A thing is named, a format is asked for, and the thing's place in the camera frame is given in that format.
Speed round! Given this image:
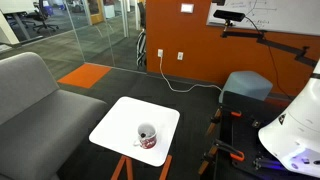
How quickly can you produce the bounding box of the black office chair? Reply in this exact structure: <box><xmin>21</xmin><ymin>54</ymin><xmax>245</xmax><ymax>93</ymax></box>
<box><xmin>32</xmin><ymin>0</ymin><xmax>60</xmax><ymax>34</ymax></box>

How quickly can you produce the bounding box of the black and white striped chair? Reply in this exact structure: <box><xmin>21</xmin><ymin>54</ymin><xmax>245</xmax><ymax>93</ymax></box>
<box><xmin>135</xmin><ymin>2</ymin><xmax>148</xmax><ymax>68</ymax></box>

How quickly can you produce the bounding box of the white power cable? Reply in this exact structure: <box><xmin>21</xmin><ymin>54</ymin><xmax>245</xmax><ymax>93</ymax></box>
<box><xmin>158</xmin><ymin>55</ymin><xmax>224</xmax><ymax>94</ymax></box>

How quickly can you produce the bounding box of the grey fabric sofa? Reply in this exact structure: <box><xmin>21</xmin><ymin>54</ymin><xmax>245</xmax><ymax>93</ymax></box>
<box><xmin>0</xmin><ymin>51</ymin><xmax>109</xmax><ymax>180</ymax></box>

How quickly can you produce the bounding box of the red and white mug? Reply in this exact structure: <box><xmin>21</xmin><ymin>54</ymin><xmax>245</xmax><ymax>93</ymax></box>
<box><xmin>133</xmin><ymin>122</ymin><xmax>158</xmax><ymax>150</ymax></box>

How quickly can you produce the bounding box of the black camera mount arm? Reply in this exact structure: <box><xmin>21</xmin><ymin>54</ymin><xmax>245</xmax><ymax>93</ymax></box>
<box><xmin>220</xmin><ymin>20</ymin><xmax>318</xmax><ymax>68</ymax></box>

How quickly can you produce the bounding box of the orange table leg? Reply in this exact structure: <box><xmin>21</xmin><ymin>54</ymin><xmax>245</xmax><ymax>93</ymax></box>
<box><xmin>158</xmin><ymin>154</ymin><xmax>173</xmax><ymax>180</ymax></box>
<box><xmin>110</xmin><ymin>154</ymin><xmax>134</xmax><ymax>180</ymax></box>

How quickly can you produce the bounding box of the white office desk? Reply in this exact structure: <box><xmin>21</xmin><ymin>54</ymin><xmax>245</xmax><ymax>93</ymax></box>
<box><xmin>0</xmin><ymin>0</ymin><xmax>37</xmax><ymax>46</ymax></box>

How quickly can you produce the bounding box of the white whiteboard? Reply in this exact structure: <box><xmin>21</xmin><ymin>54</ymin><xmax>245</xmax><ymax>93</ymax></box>
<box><xmin>205</xmin><ymin>0</ymin><xmax>320</xmax><ymax>37</ymax></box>

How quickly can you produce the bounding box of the black camera cable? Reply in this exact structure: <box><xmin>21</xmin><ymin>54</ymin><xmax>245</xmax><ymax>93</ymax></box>
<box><xmin>245</xmin><ymin>17</ymin><xmax>292</xmax><ymax>100</ymax></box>

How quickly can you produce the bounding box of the wooden door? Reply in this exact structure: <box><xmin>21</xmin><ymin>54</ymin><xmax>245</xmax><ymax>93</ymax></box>
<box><xmin>87</xmin><ymin>0</ymin><xmax>105</xmax><ymax>25</ymax></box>

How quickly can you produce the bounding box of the blue-grey ottoman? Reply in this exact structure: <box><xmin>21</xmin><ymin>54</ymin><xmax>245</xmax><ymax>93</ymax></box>
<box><xmin>218</xmin><ymin>70</ymin><xmax>274</xmax><ymax>104</ymax></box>

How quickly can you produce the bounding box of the glass partition wall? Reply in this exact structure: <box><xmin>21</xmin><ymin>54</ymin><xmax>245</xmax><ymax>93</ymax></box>
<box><xmin>63</xmin><ymin>0</ymin><xmax>148</xmax><ymax>73</ymax></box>

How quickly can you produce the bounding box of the white wall switch plate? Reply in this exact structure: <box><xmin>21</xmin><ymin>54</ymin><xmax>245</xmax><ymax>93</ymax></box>
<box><xmin>180</xmin><ymin>3</ymin><xmax>195</xmax><ymax>14</ymax></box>

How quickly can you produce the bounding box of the black stereo camera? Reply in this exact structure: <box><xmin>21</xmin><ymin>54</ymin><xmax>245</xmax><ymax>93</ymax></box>
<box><xmin>213</xmin><ymin>9</ymin><xmax>246</xmax><ymax>23</ymax></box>

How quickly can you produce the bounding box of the orange and black clamp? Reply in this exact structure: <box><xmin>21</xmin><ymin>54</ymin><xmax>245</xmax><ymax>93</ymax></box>
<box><xmin>198</xmin><ymin>139</ymin><xmax>246</xmax><ymax>176</ymax></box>
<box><xmin>206</xmin><ymin>105</ymin><xmax>243</xmax><ymax>135</ymax></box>

